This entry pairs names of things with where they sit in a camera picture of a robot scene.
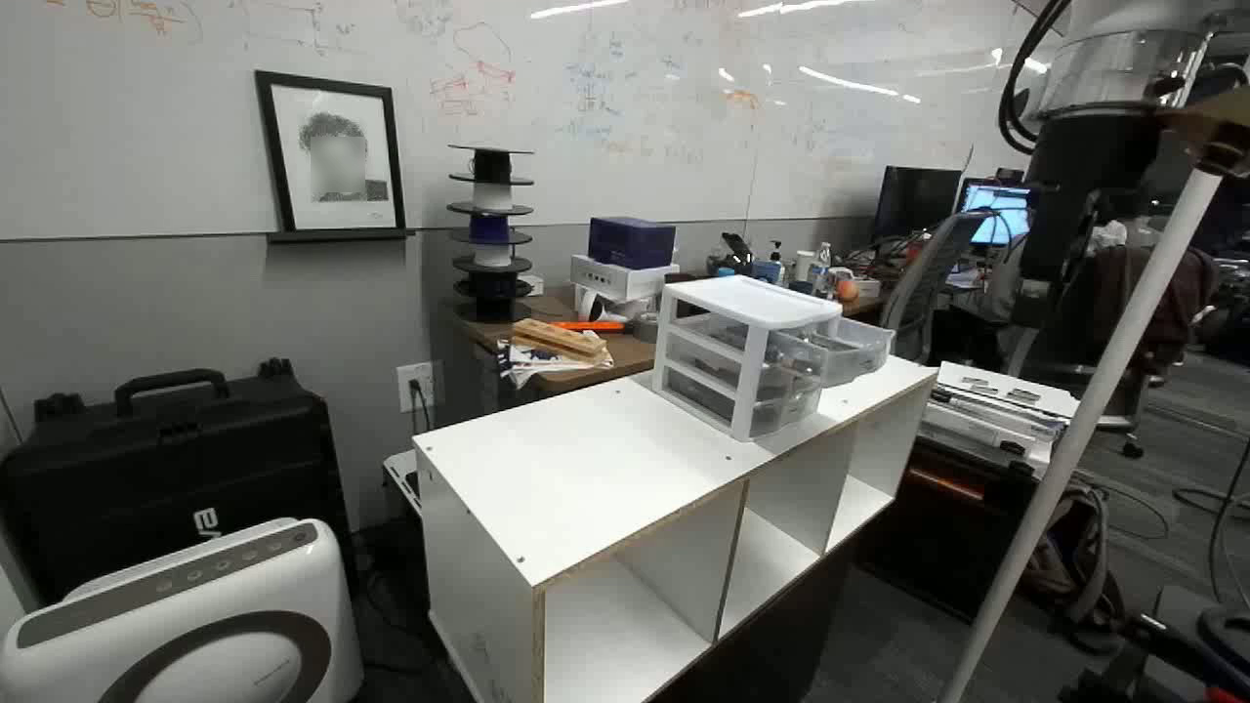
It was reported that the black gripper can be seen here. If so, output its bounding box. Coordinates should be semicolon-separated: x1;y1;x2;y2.
1022;109;1183;286

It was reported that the clear plastic drawer with clutter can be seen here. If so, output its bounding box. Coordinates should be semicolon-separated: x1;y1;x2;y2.
741;314;897;390

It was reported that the clear bottom drawer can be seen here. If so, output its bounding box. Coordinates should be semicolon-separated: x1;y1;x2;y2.
659;365;819;442

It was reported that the lit laptop screen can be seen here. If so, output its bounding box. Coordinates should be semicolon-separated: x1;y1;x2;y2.
952;178;1039;254

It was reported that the seated person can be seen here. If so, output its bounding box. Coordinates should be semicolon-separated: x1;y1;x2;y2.
1086;213;1216;386

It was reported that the grey office chair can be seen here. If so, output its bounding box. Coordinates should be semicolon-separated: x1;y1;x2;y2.
885;206;1034;373

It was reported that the dark computer monitor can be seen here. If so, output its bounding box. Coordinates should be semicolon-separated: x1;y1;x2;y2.
870;165;967;248

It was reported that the white slanted pole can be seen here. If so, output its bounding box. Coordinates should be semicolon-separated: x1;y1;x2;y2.
936;168;1230;703

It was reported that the stack of white papers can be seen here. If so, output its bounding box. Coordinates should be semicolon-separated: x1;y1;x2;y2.
916;360;1080;477

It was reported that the black cabinet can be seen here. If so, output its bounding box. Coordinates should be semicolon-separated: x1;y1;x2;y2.
855;433;1045;618

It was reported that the dark blue box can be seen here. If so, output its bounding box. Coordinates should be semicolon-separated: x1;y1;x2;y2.
584;215;679;273

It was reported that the white flat box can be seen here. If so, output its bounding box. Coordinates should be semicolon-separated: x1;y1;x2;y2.
567;250;685;309

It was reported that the brown wooden desk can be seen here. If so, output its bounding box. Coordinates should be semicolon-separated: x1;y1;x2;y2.
453;288;664;404

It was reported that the orange hand tool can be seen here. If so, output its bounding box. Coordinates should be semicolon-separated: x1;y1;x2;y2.
567;314;631;342

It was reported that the tan wooden block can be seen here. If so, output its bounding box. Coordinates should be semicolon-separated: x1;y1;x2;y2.
509;316;612;373

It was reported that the white cubby shelf unit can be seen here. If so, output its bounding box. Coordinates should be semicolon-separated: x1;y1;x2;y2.
410;352;940;703

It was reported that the black and white spool tower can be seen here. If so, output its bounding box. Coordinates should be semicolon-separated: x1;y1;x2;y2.
445;141;540;329

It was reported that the black framed picture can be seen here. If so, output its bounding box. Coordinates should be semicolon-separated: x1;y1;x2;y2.
254;66;410;241

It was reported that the black hard carrying case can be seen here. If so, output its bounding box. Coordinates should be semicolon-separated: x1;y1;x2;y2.
0;360;353;607

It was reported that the white air purifier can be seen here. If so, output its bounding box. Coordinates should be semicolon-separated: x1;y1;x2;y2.
0;515;366;703

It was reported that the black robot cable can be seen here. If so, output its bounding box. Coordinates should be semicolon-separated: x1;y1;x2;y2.
995;0;1075;155

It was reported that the white plastic drawer unit frame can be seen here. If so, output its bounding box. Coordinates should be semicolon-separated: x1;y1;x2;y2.
652;273;846;447

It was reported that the wall whiteboard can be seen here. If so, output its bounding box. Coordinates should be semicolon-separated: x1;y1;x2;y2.
0;0;1086;248

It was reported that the white wall outlet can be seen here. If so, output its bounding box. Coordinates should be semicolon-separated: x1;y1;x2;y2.
396;360;440;418

